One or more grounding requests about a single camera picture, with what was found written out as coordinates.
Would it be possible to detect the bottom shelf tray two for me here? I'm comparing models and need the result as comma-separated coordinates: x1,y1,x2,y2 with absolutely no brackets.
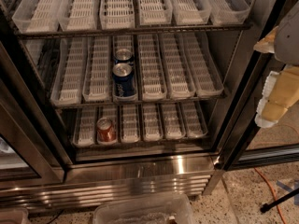
97,106,118,145

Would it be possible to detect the rear blue pepsi can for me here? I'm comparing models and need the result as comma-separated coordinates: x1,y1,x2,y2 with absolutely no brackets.
114,49,134,66

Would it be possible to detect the shelf tray two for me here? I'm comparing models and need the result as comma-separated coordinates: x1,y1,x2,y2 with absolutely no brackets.
57,0,100,31
97,106,118,145
82,36,111,102

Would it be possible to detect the middle shelf tray three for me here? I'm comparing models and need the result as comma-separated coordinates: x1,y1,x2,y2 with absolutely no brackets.
112,35,137,102

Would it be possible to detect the bottom shelf tray three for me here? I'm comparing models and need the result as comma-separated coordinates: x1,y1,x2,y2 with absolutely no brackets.
121,105,140,143

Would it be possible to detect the bottom shelf tray one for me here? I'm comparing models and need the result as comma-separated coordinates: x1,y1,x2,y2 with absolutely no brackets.
73,107,97,148

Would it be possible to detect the top shelf tray six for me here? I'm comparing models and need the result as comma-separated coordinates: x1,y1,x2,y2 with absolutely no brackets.
208,0,249,25

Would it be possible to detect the red coke can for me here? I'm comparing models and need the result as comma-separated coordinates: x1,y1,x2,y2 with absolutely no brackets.
96,118,116,143

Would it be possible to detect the middle shelf tray one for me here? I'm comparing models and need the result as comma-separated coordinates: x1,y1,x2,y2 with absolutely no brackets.
50,37,87,106

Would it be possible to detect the top shelf tray one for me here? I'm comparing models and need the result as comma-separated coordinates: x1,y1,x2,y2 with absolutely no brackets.
12,0,62,34

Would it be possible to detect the shelf tray four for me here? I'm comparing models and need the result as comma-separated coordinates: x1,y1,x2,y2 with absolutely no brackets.
137,0,173,26
137,35,167,101
142,104,163,141

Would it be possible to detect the middle shelf tray four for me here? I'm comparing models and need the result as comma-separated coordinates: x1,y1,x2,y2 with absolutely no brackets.
137,35,167,101

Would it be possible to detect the clear container bottom left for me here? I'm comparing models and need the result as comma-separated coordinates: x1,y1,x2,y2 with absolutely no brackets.
0,208,31,224

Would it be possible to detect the top shelf tray four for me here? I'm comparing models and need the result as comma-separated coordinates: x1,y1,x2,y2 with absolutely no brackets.
137,0,173,26

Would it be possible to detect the middle shelf tray six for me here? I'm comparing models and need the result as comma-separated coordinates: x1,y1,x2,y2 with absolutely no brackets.
180,32,224,98

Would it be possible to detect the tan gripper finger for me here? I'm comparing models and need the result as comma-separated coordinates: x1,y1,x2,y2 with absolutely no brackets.
253,26,278,53
255,65,299,128

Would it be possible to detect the bottom shelf tray four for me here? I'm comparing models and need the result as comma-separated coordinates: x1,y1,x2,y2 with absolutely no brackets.
142,104,163,141

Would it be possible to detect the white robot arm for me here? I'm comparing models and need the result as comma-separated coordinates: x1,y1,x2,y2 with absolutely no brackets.
253,1,299,128

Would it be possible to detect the front blue pepsi can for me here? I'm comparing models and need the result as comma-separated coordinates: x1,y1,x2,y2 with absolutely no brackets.
112,63,135,97

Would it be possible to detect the shelf tray three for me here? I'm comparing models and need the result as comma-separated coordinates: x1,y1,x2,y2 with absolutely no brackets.
99,0,135,30
112,35,137,102
121,105,140,143

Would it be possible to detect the bottom shelf tray six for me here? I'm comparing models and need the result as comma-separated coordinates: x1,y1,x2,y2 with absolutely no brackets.
180,101,207,138

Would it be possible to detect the middle shelf tray five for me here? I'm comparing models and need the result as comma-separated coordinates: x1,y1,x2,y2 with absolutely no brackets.
159,34,195,99

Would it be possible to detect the top shelf tray three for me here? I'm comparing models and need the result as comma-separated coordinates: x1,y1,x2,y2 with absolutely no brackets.
99,0,135,30

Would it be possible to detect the fridge glass door right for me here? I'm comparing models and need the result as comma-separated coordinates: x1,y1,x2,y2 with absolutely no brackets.
215,0,299,171

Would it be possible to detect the bottom shelf tray five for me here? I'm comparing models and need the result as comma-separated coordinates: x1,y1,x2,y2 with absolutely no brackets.
161,103,186,140

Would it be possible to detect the middle shelf tray two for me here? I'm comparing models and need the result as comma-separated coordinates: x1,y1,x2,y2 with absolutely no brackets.
82,36,111,102

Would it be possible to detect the shelf tray six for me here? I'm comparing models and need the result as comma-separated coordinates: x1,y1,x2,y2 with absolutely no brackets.
180,101,207,138
208,0,249,25
180,32,224,98

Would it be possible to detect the orange cable on floor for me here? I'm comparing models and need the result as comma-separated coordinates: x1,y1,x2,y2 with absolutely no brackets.
253,167,288,224

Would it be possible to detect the top shelf tray five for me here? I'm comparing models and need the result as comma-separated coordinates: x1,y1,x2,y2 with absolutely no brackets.
171,0,211,25

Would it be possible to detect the top shelf tray two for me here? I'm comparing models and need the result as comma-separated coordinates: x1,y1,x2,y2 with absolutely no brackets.
57,0,100,31

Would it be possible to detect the stainless steel fridge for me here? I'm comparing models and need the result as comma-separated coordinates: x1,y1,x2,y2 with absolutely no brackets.
0,0,299,213

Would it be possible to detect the shelf tray one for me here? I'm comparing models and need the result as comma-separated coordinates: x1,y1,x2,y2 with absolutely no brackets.
50,37,87,106
12,0,62,34
73,107,97,148

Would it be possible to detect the blue pepsi can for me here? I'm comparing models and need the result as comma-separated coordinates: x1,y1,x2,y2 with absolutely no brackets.
114,49,134,66
112,63,135,97

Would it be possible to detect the black tripod leg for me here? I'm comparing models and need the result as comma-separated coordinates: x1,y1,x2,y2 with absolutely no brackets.
260,188,299,213

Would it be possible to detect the shelf tray five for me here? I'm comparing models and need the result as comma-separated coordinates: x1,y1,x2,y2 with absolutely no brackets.
159,34,195,99
161,103,186,140
171,0,211,25

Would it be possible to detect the clear plastic bin on floor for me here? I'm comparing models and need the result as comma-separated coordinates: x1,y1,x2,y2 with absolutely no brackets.
93,193,196,224

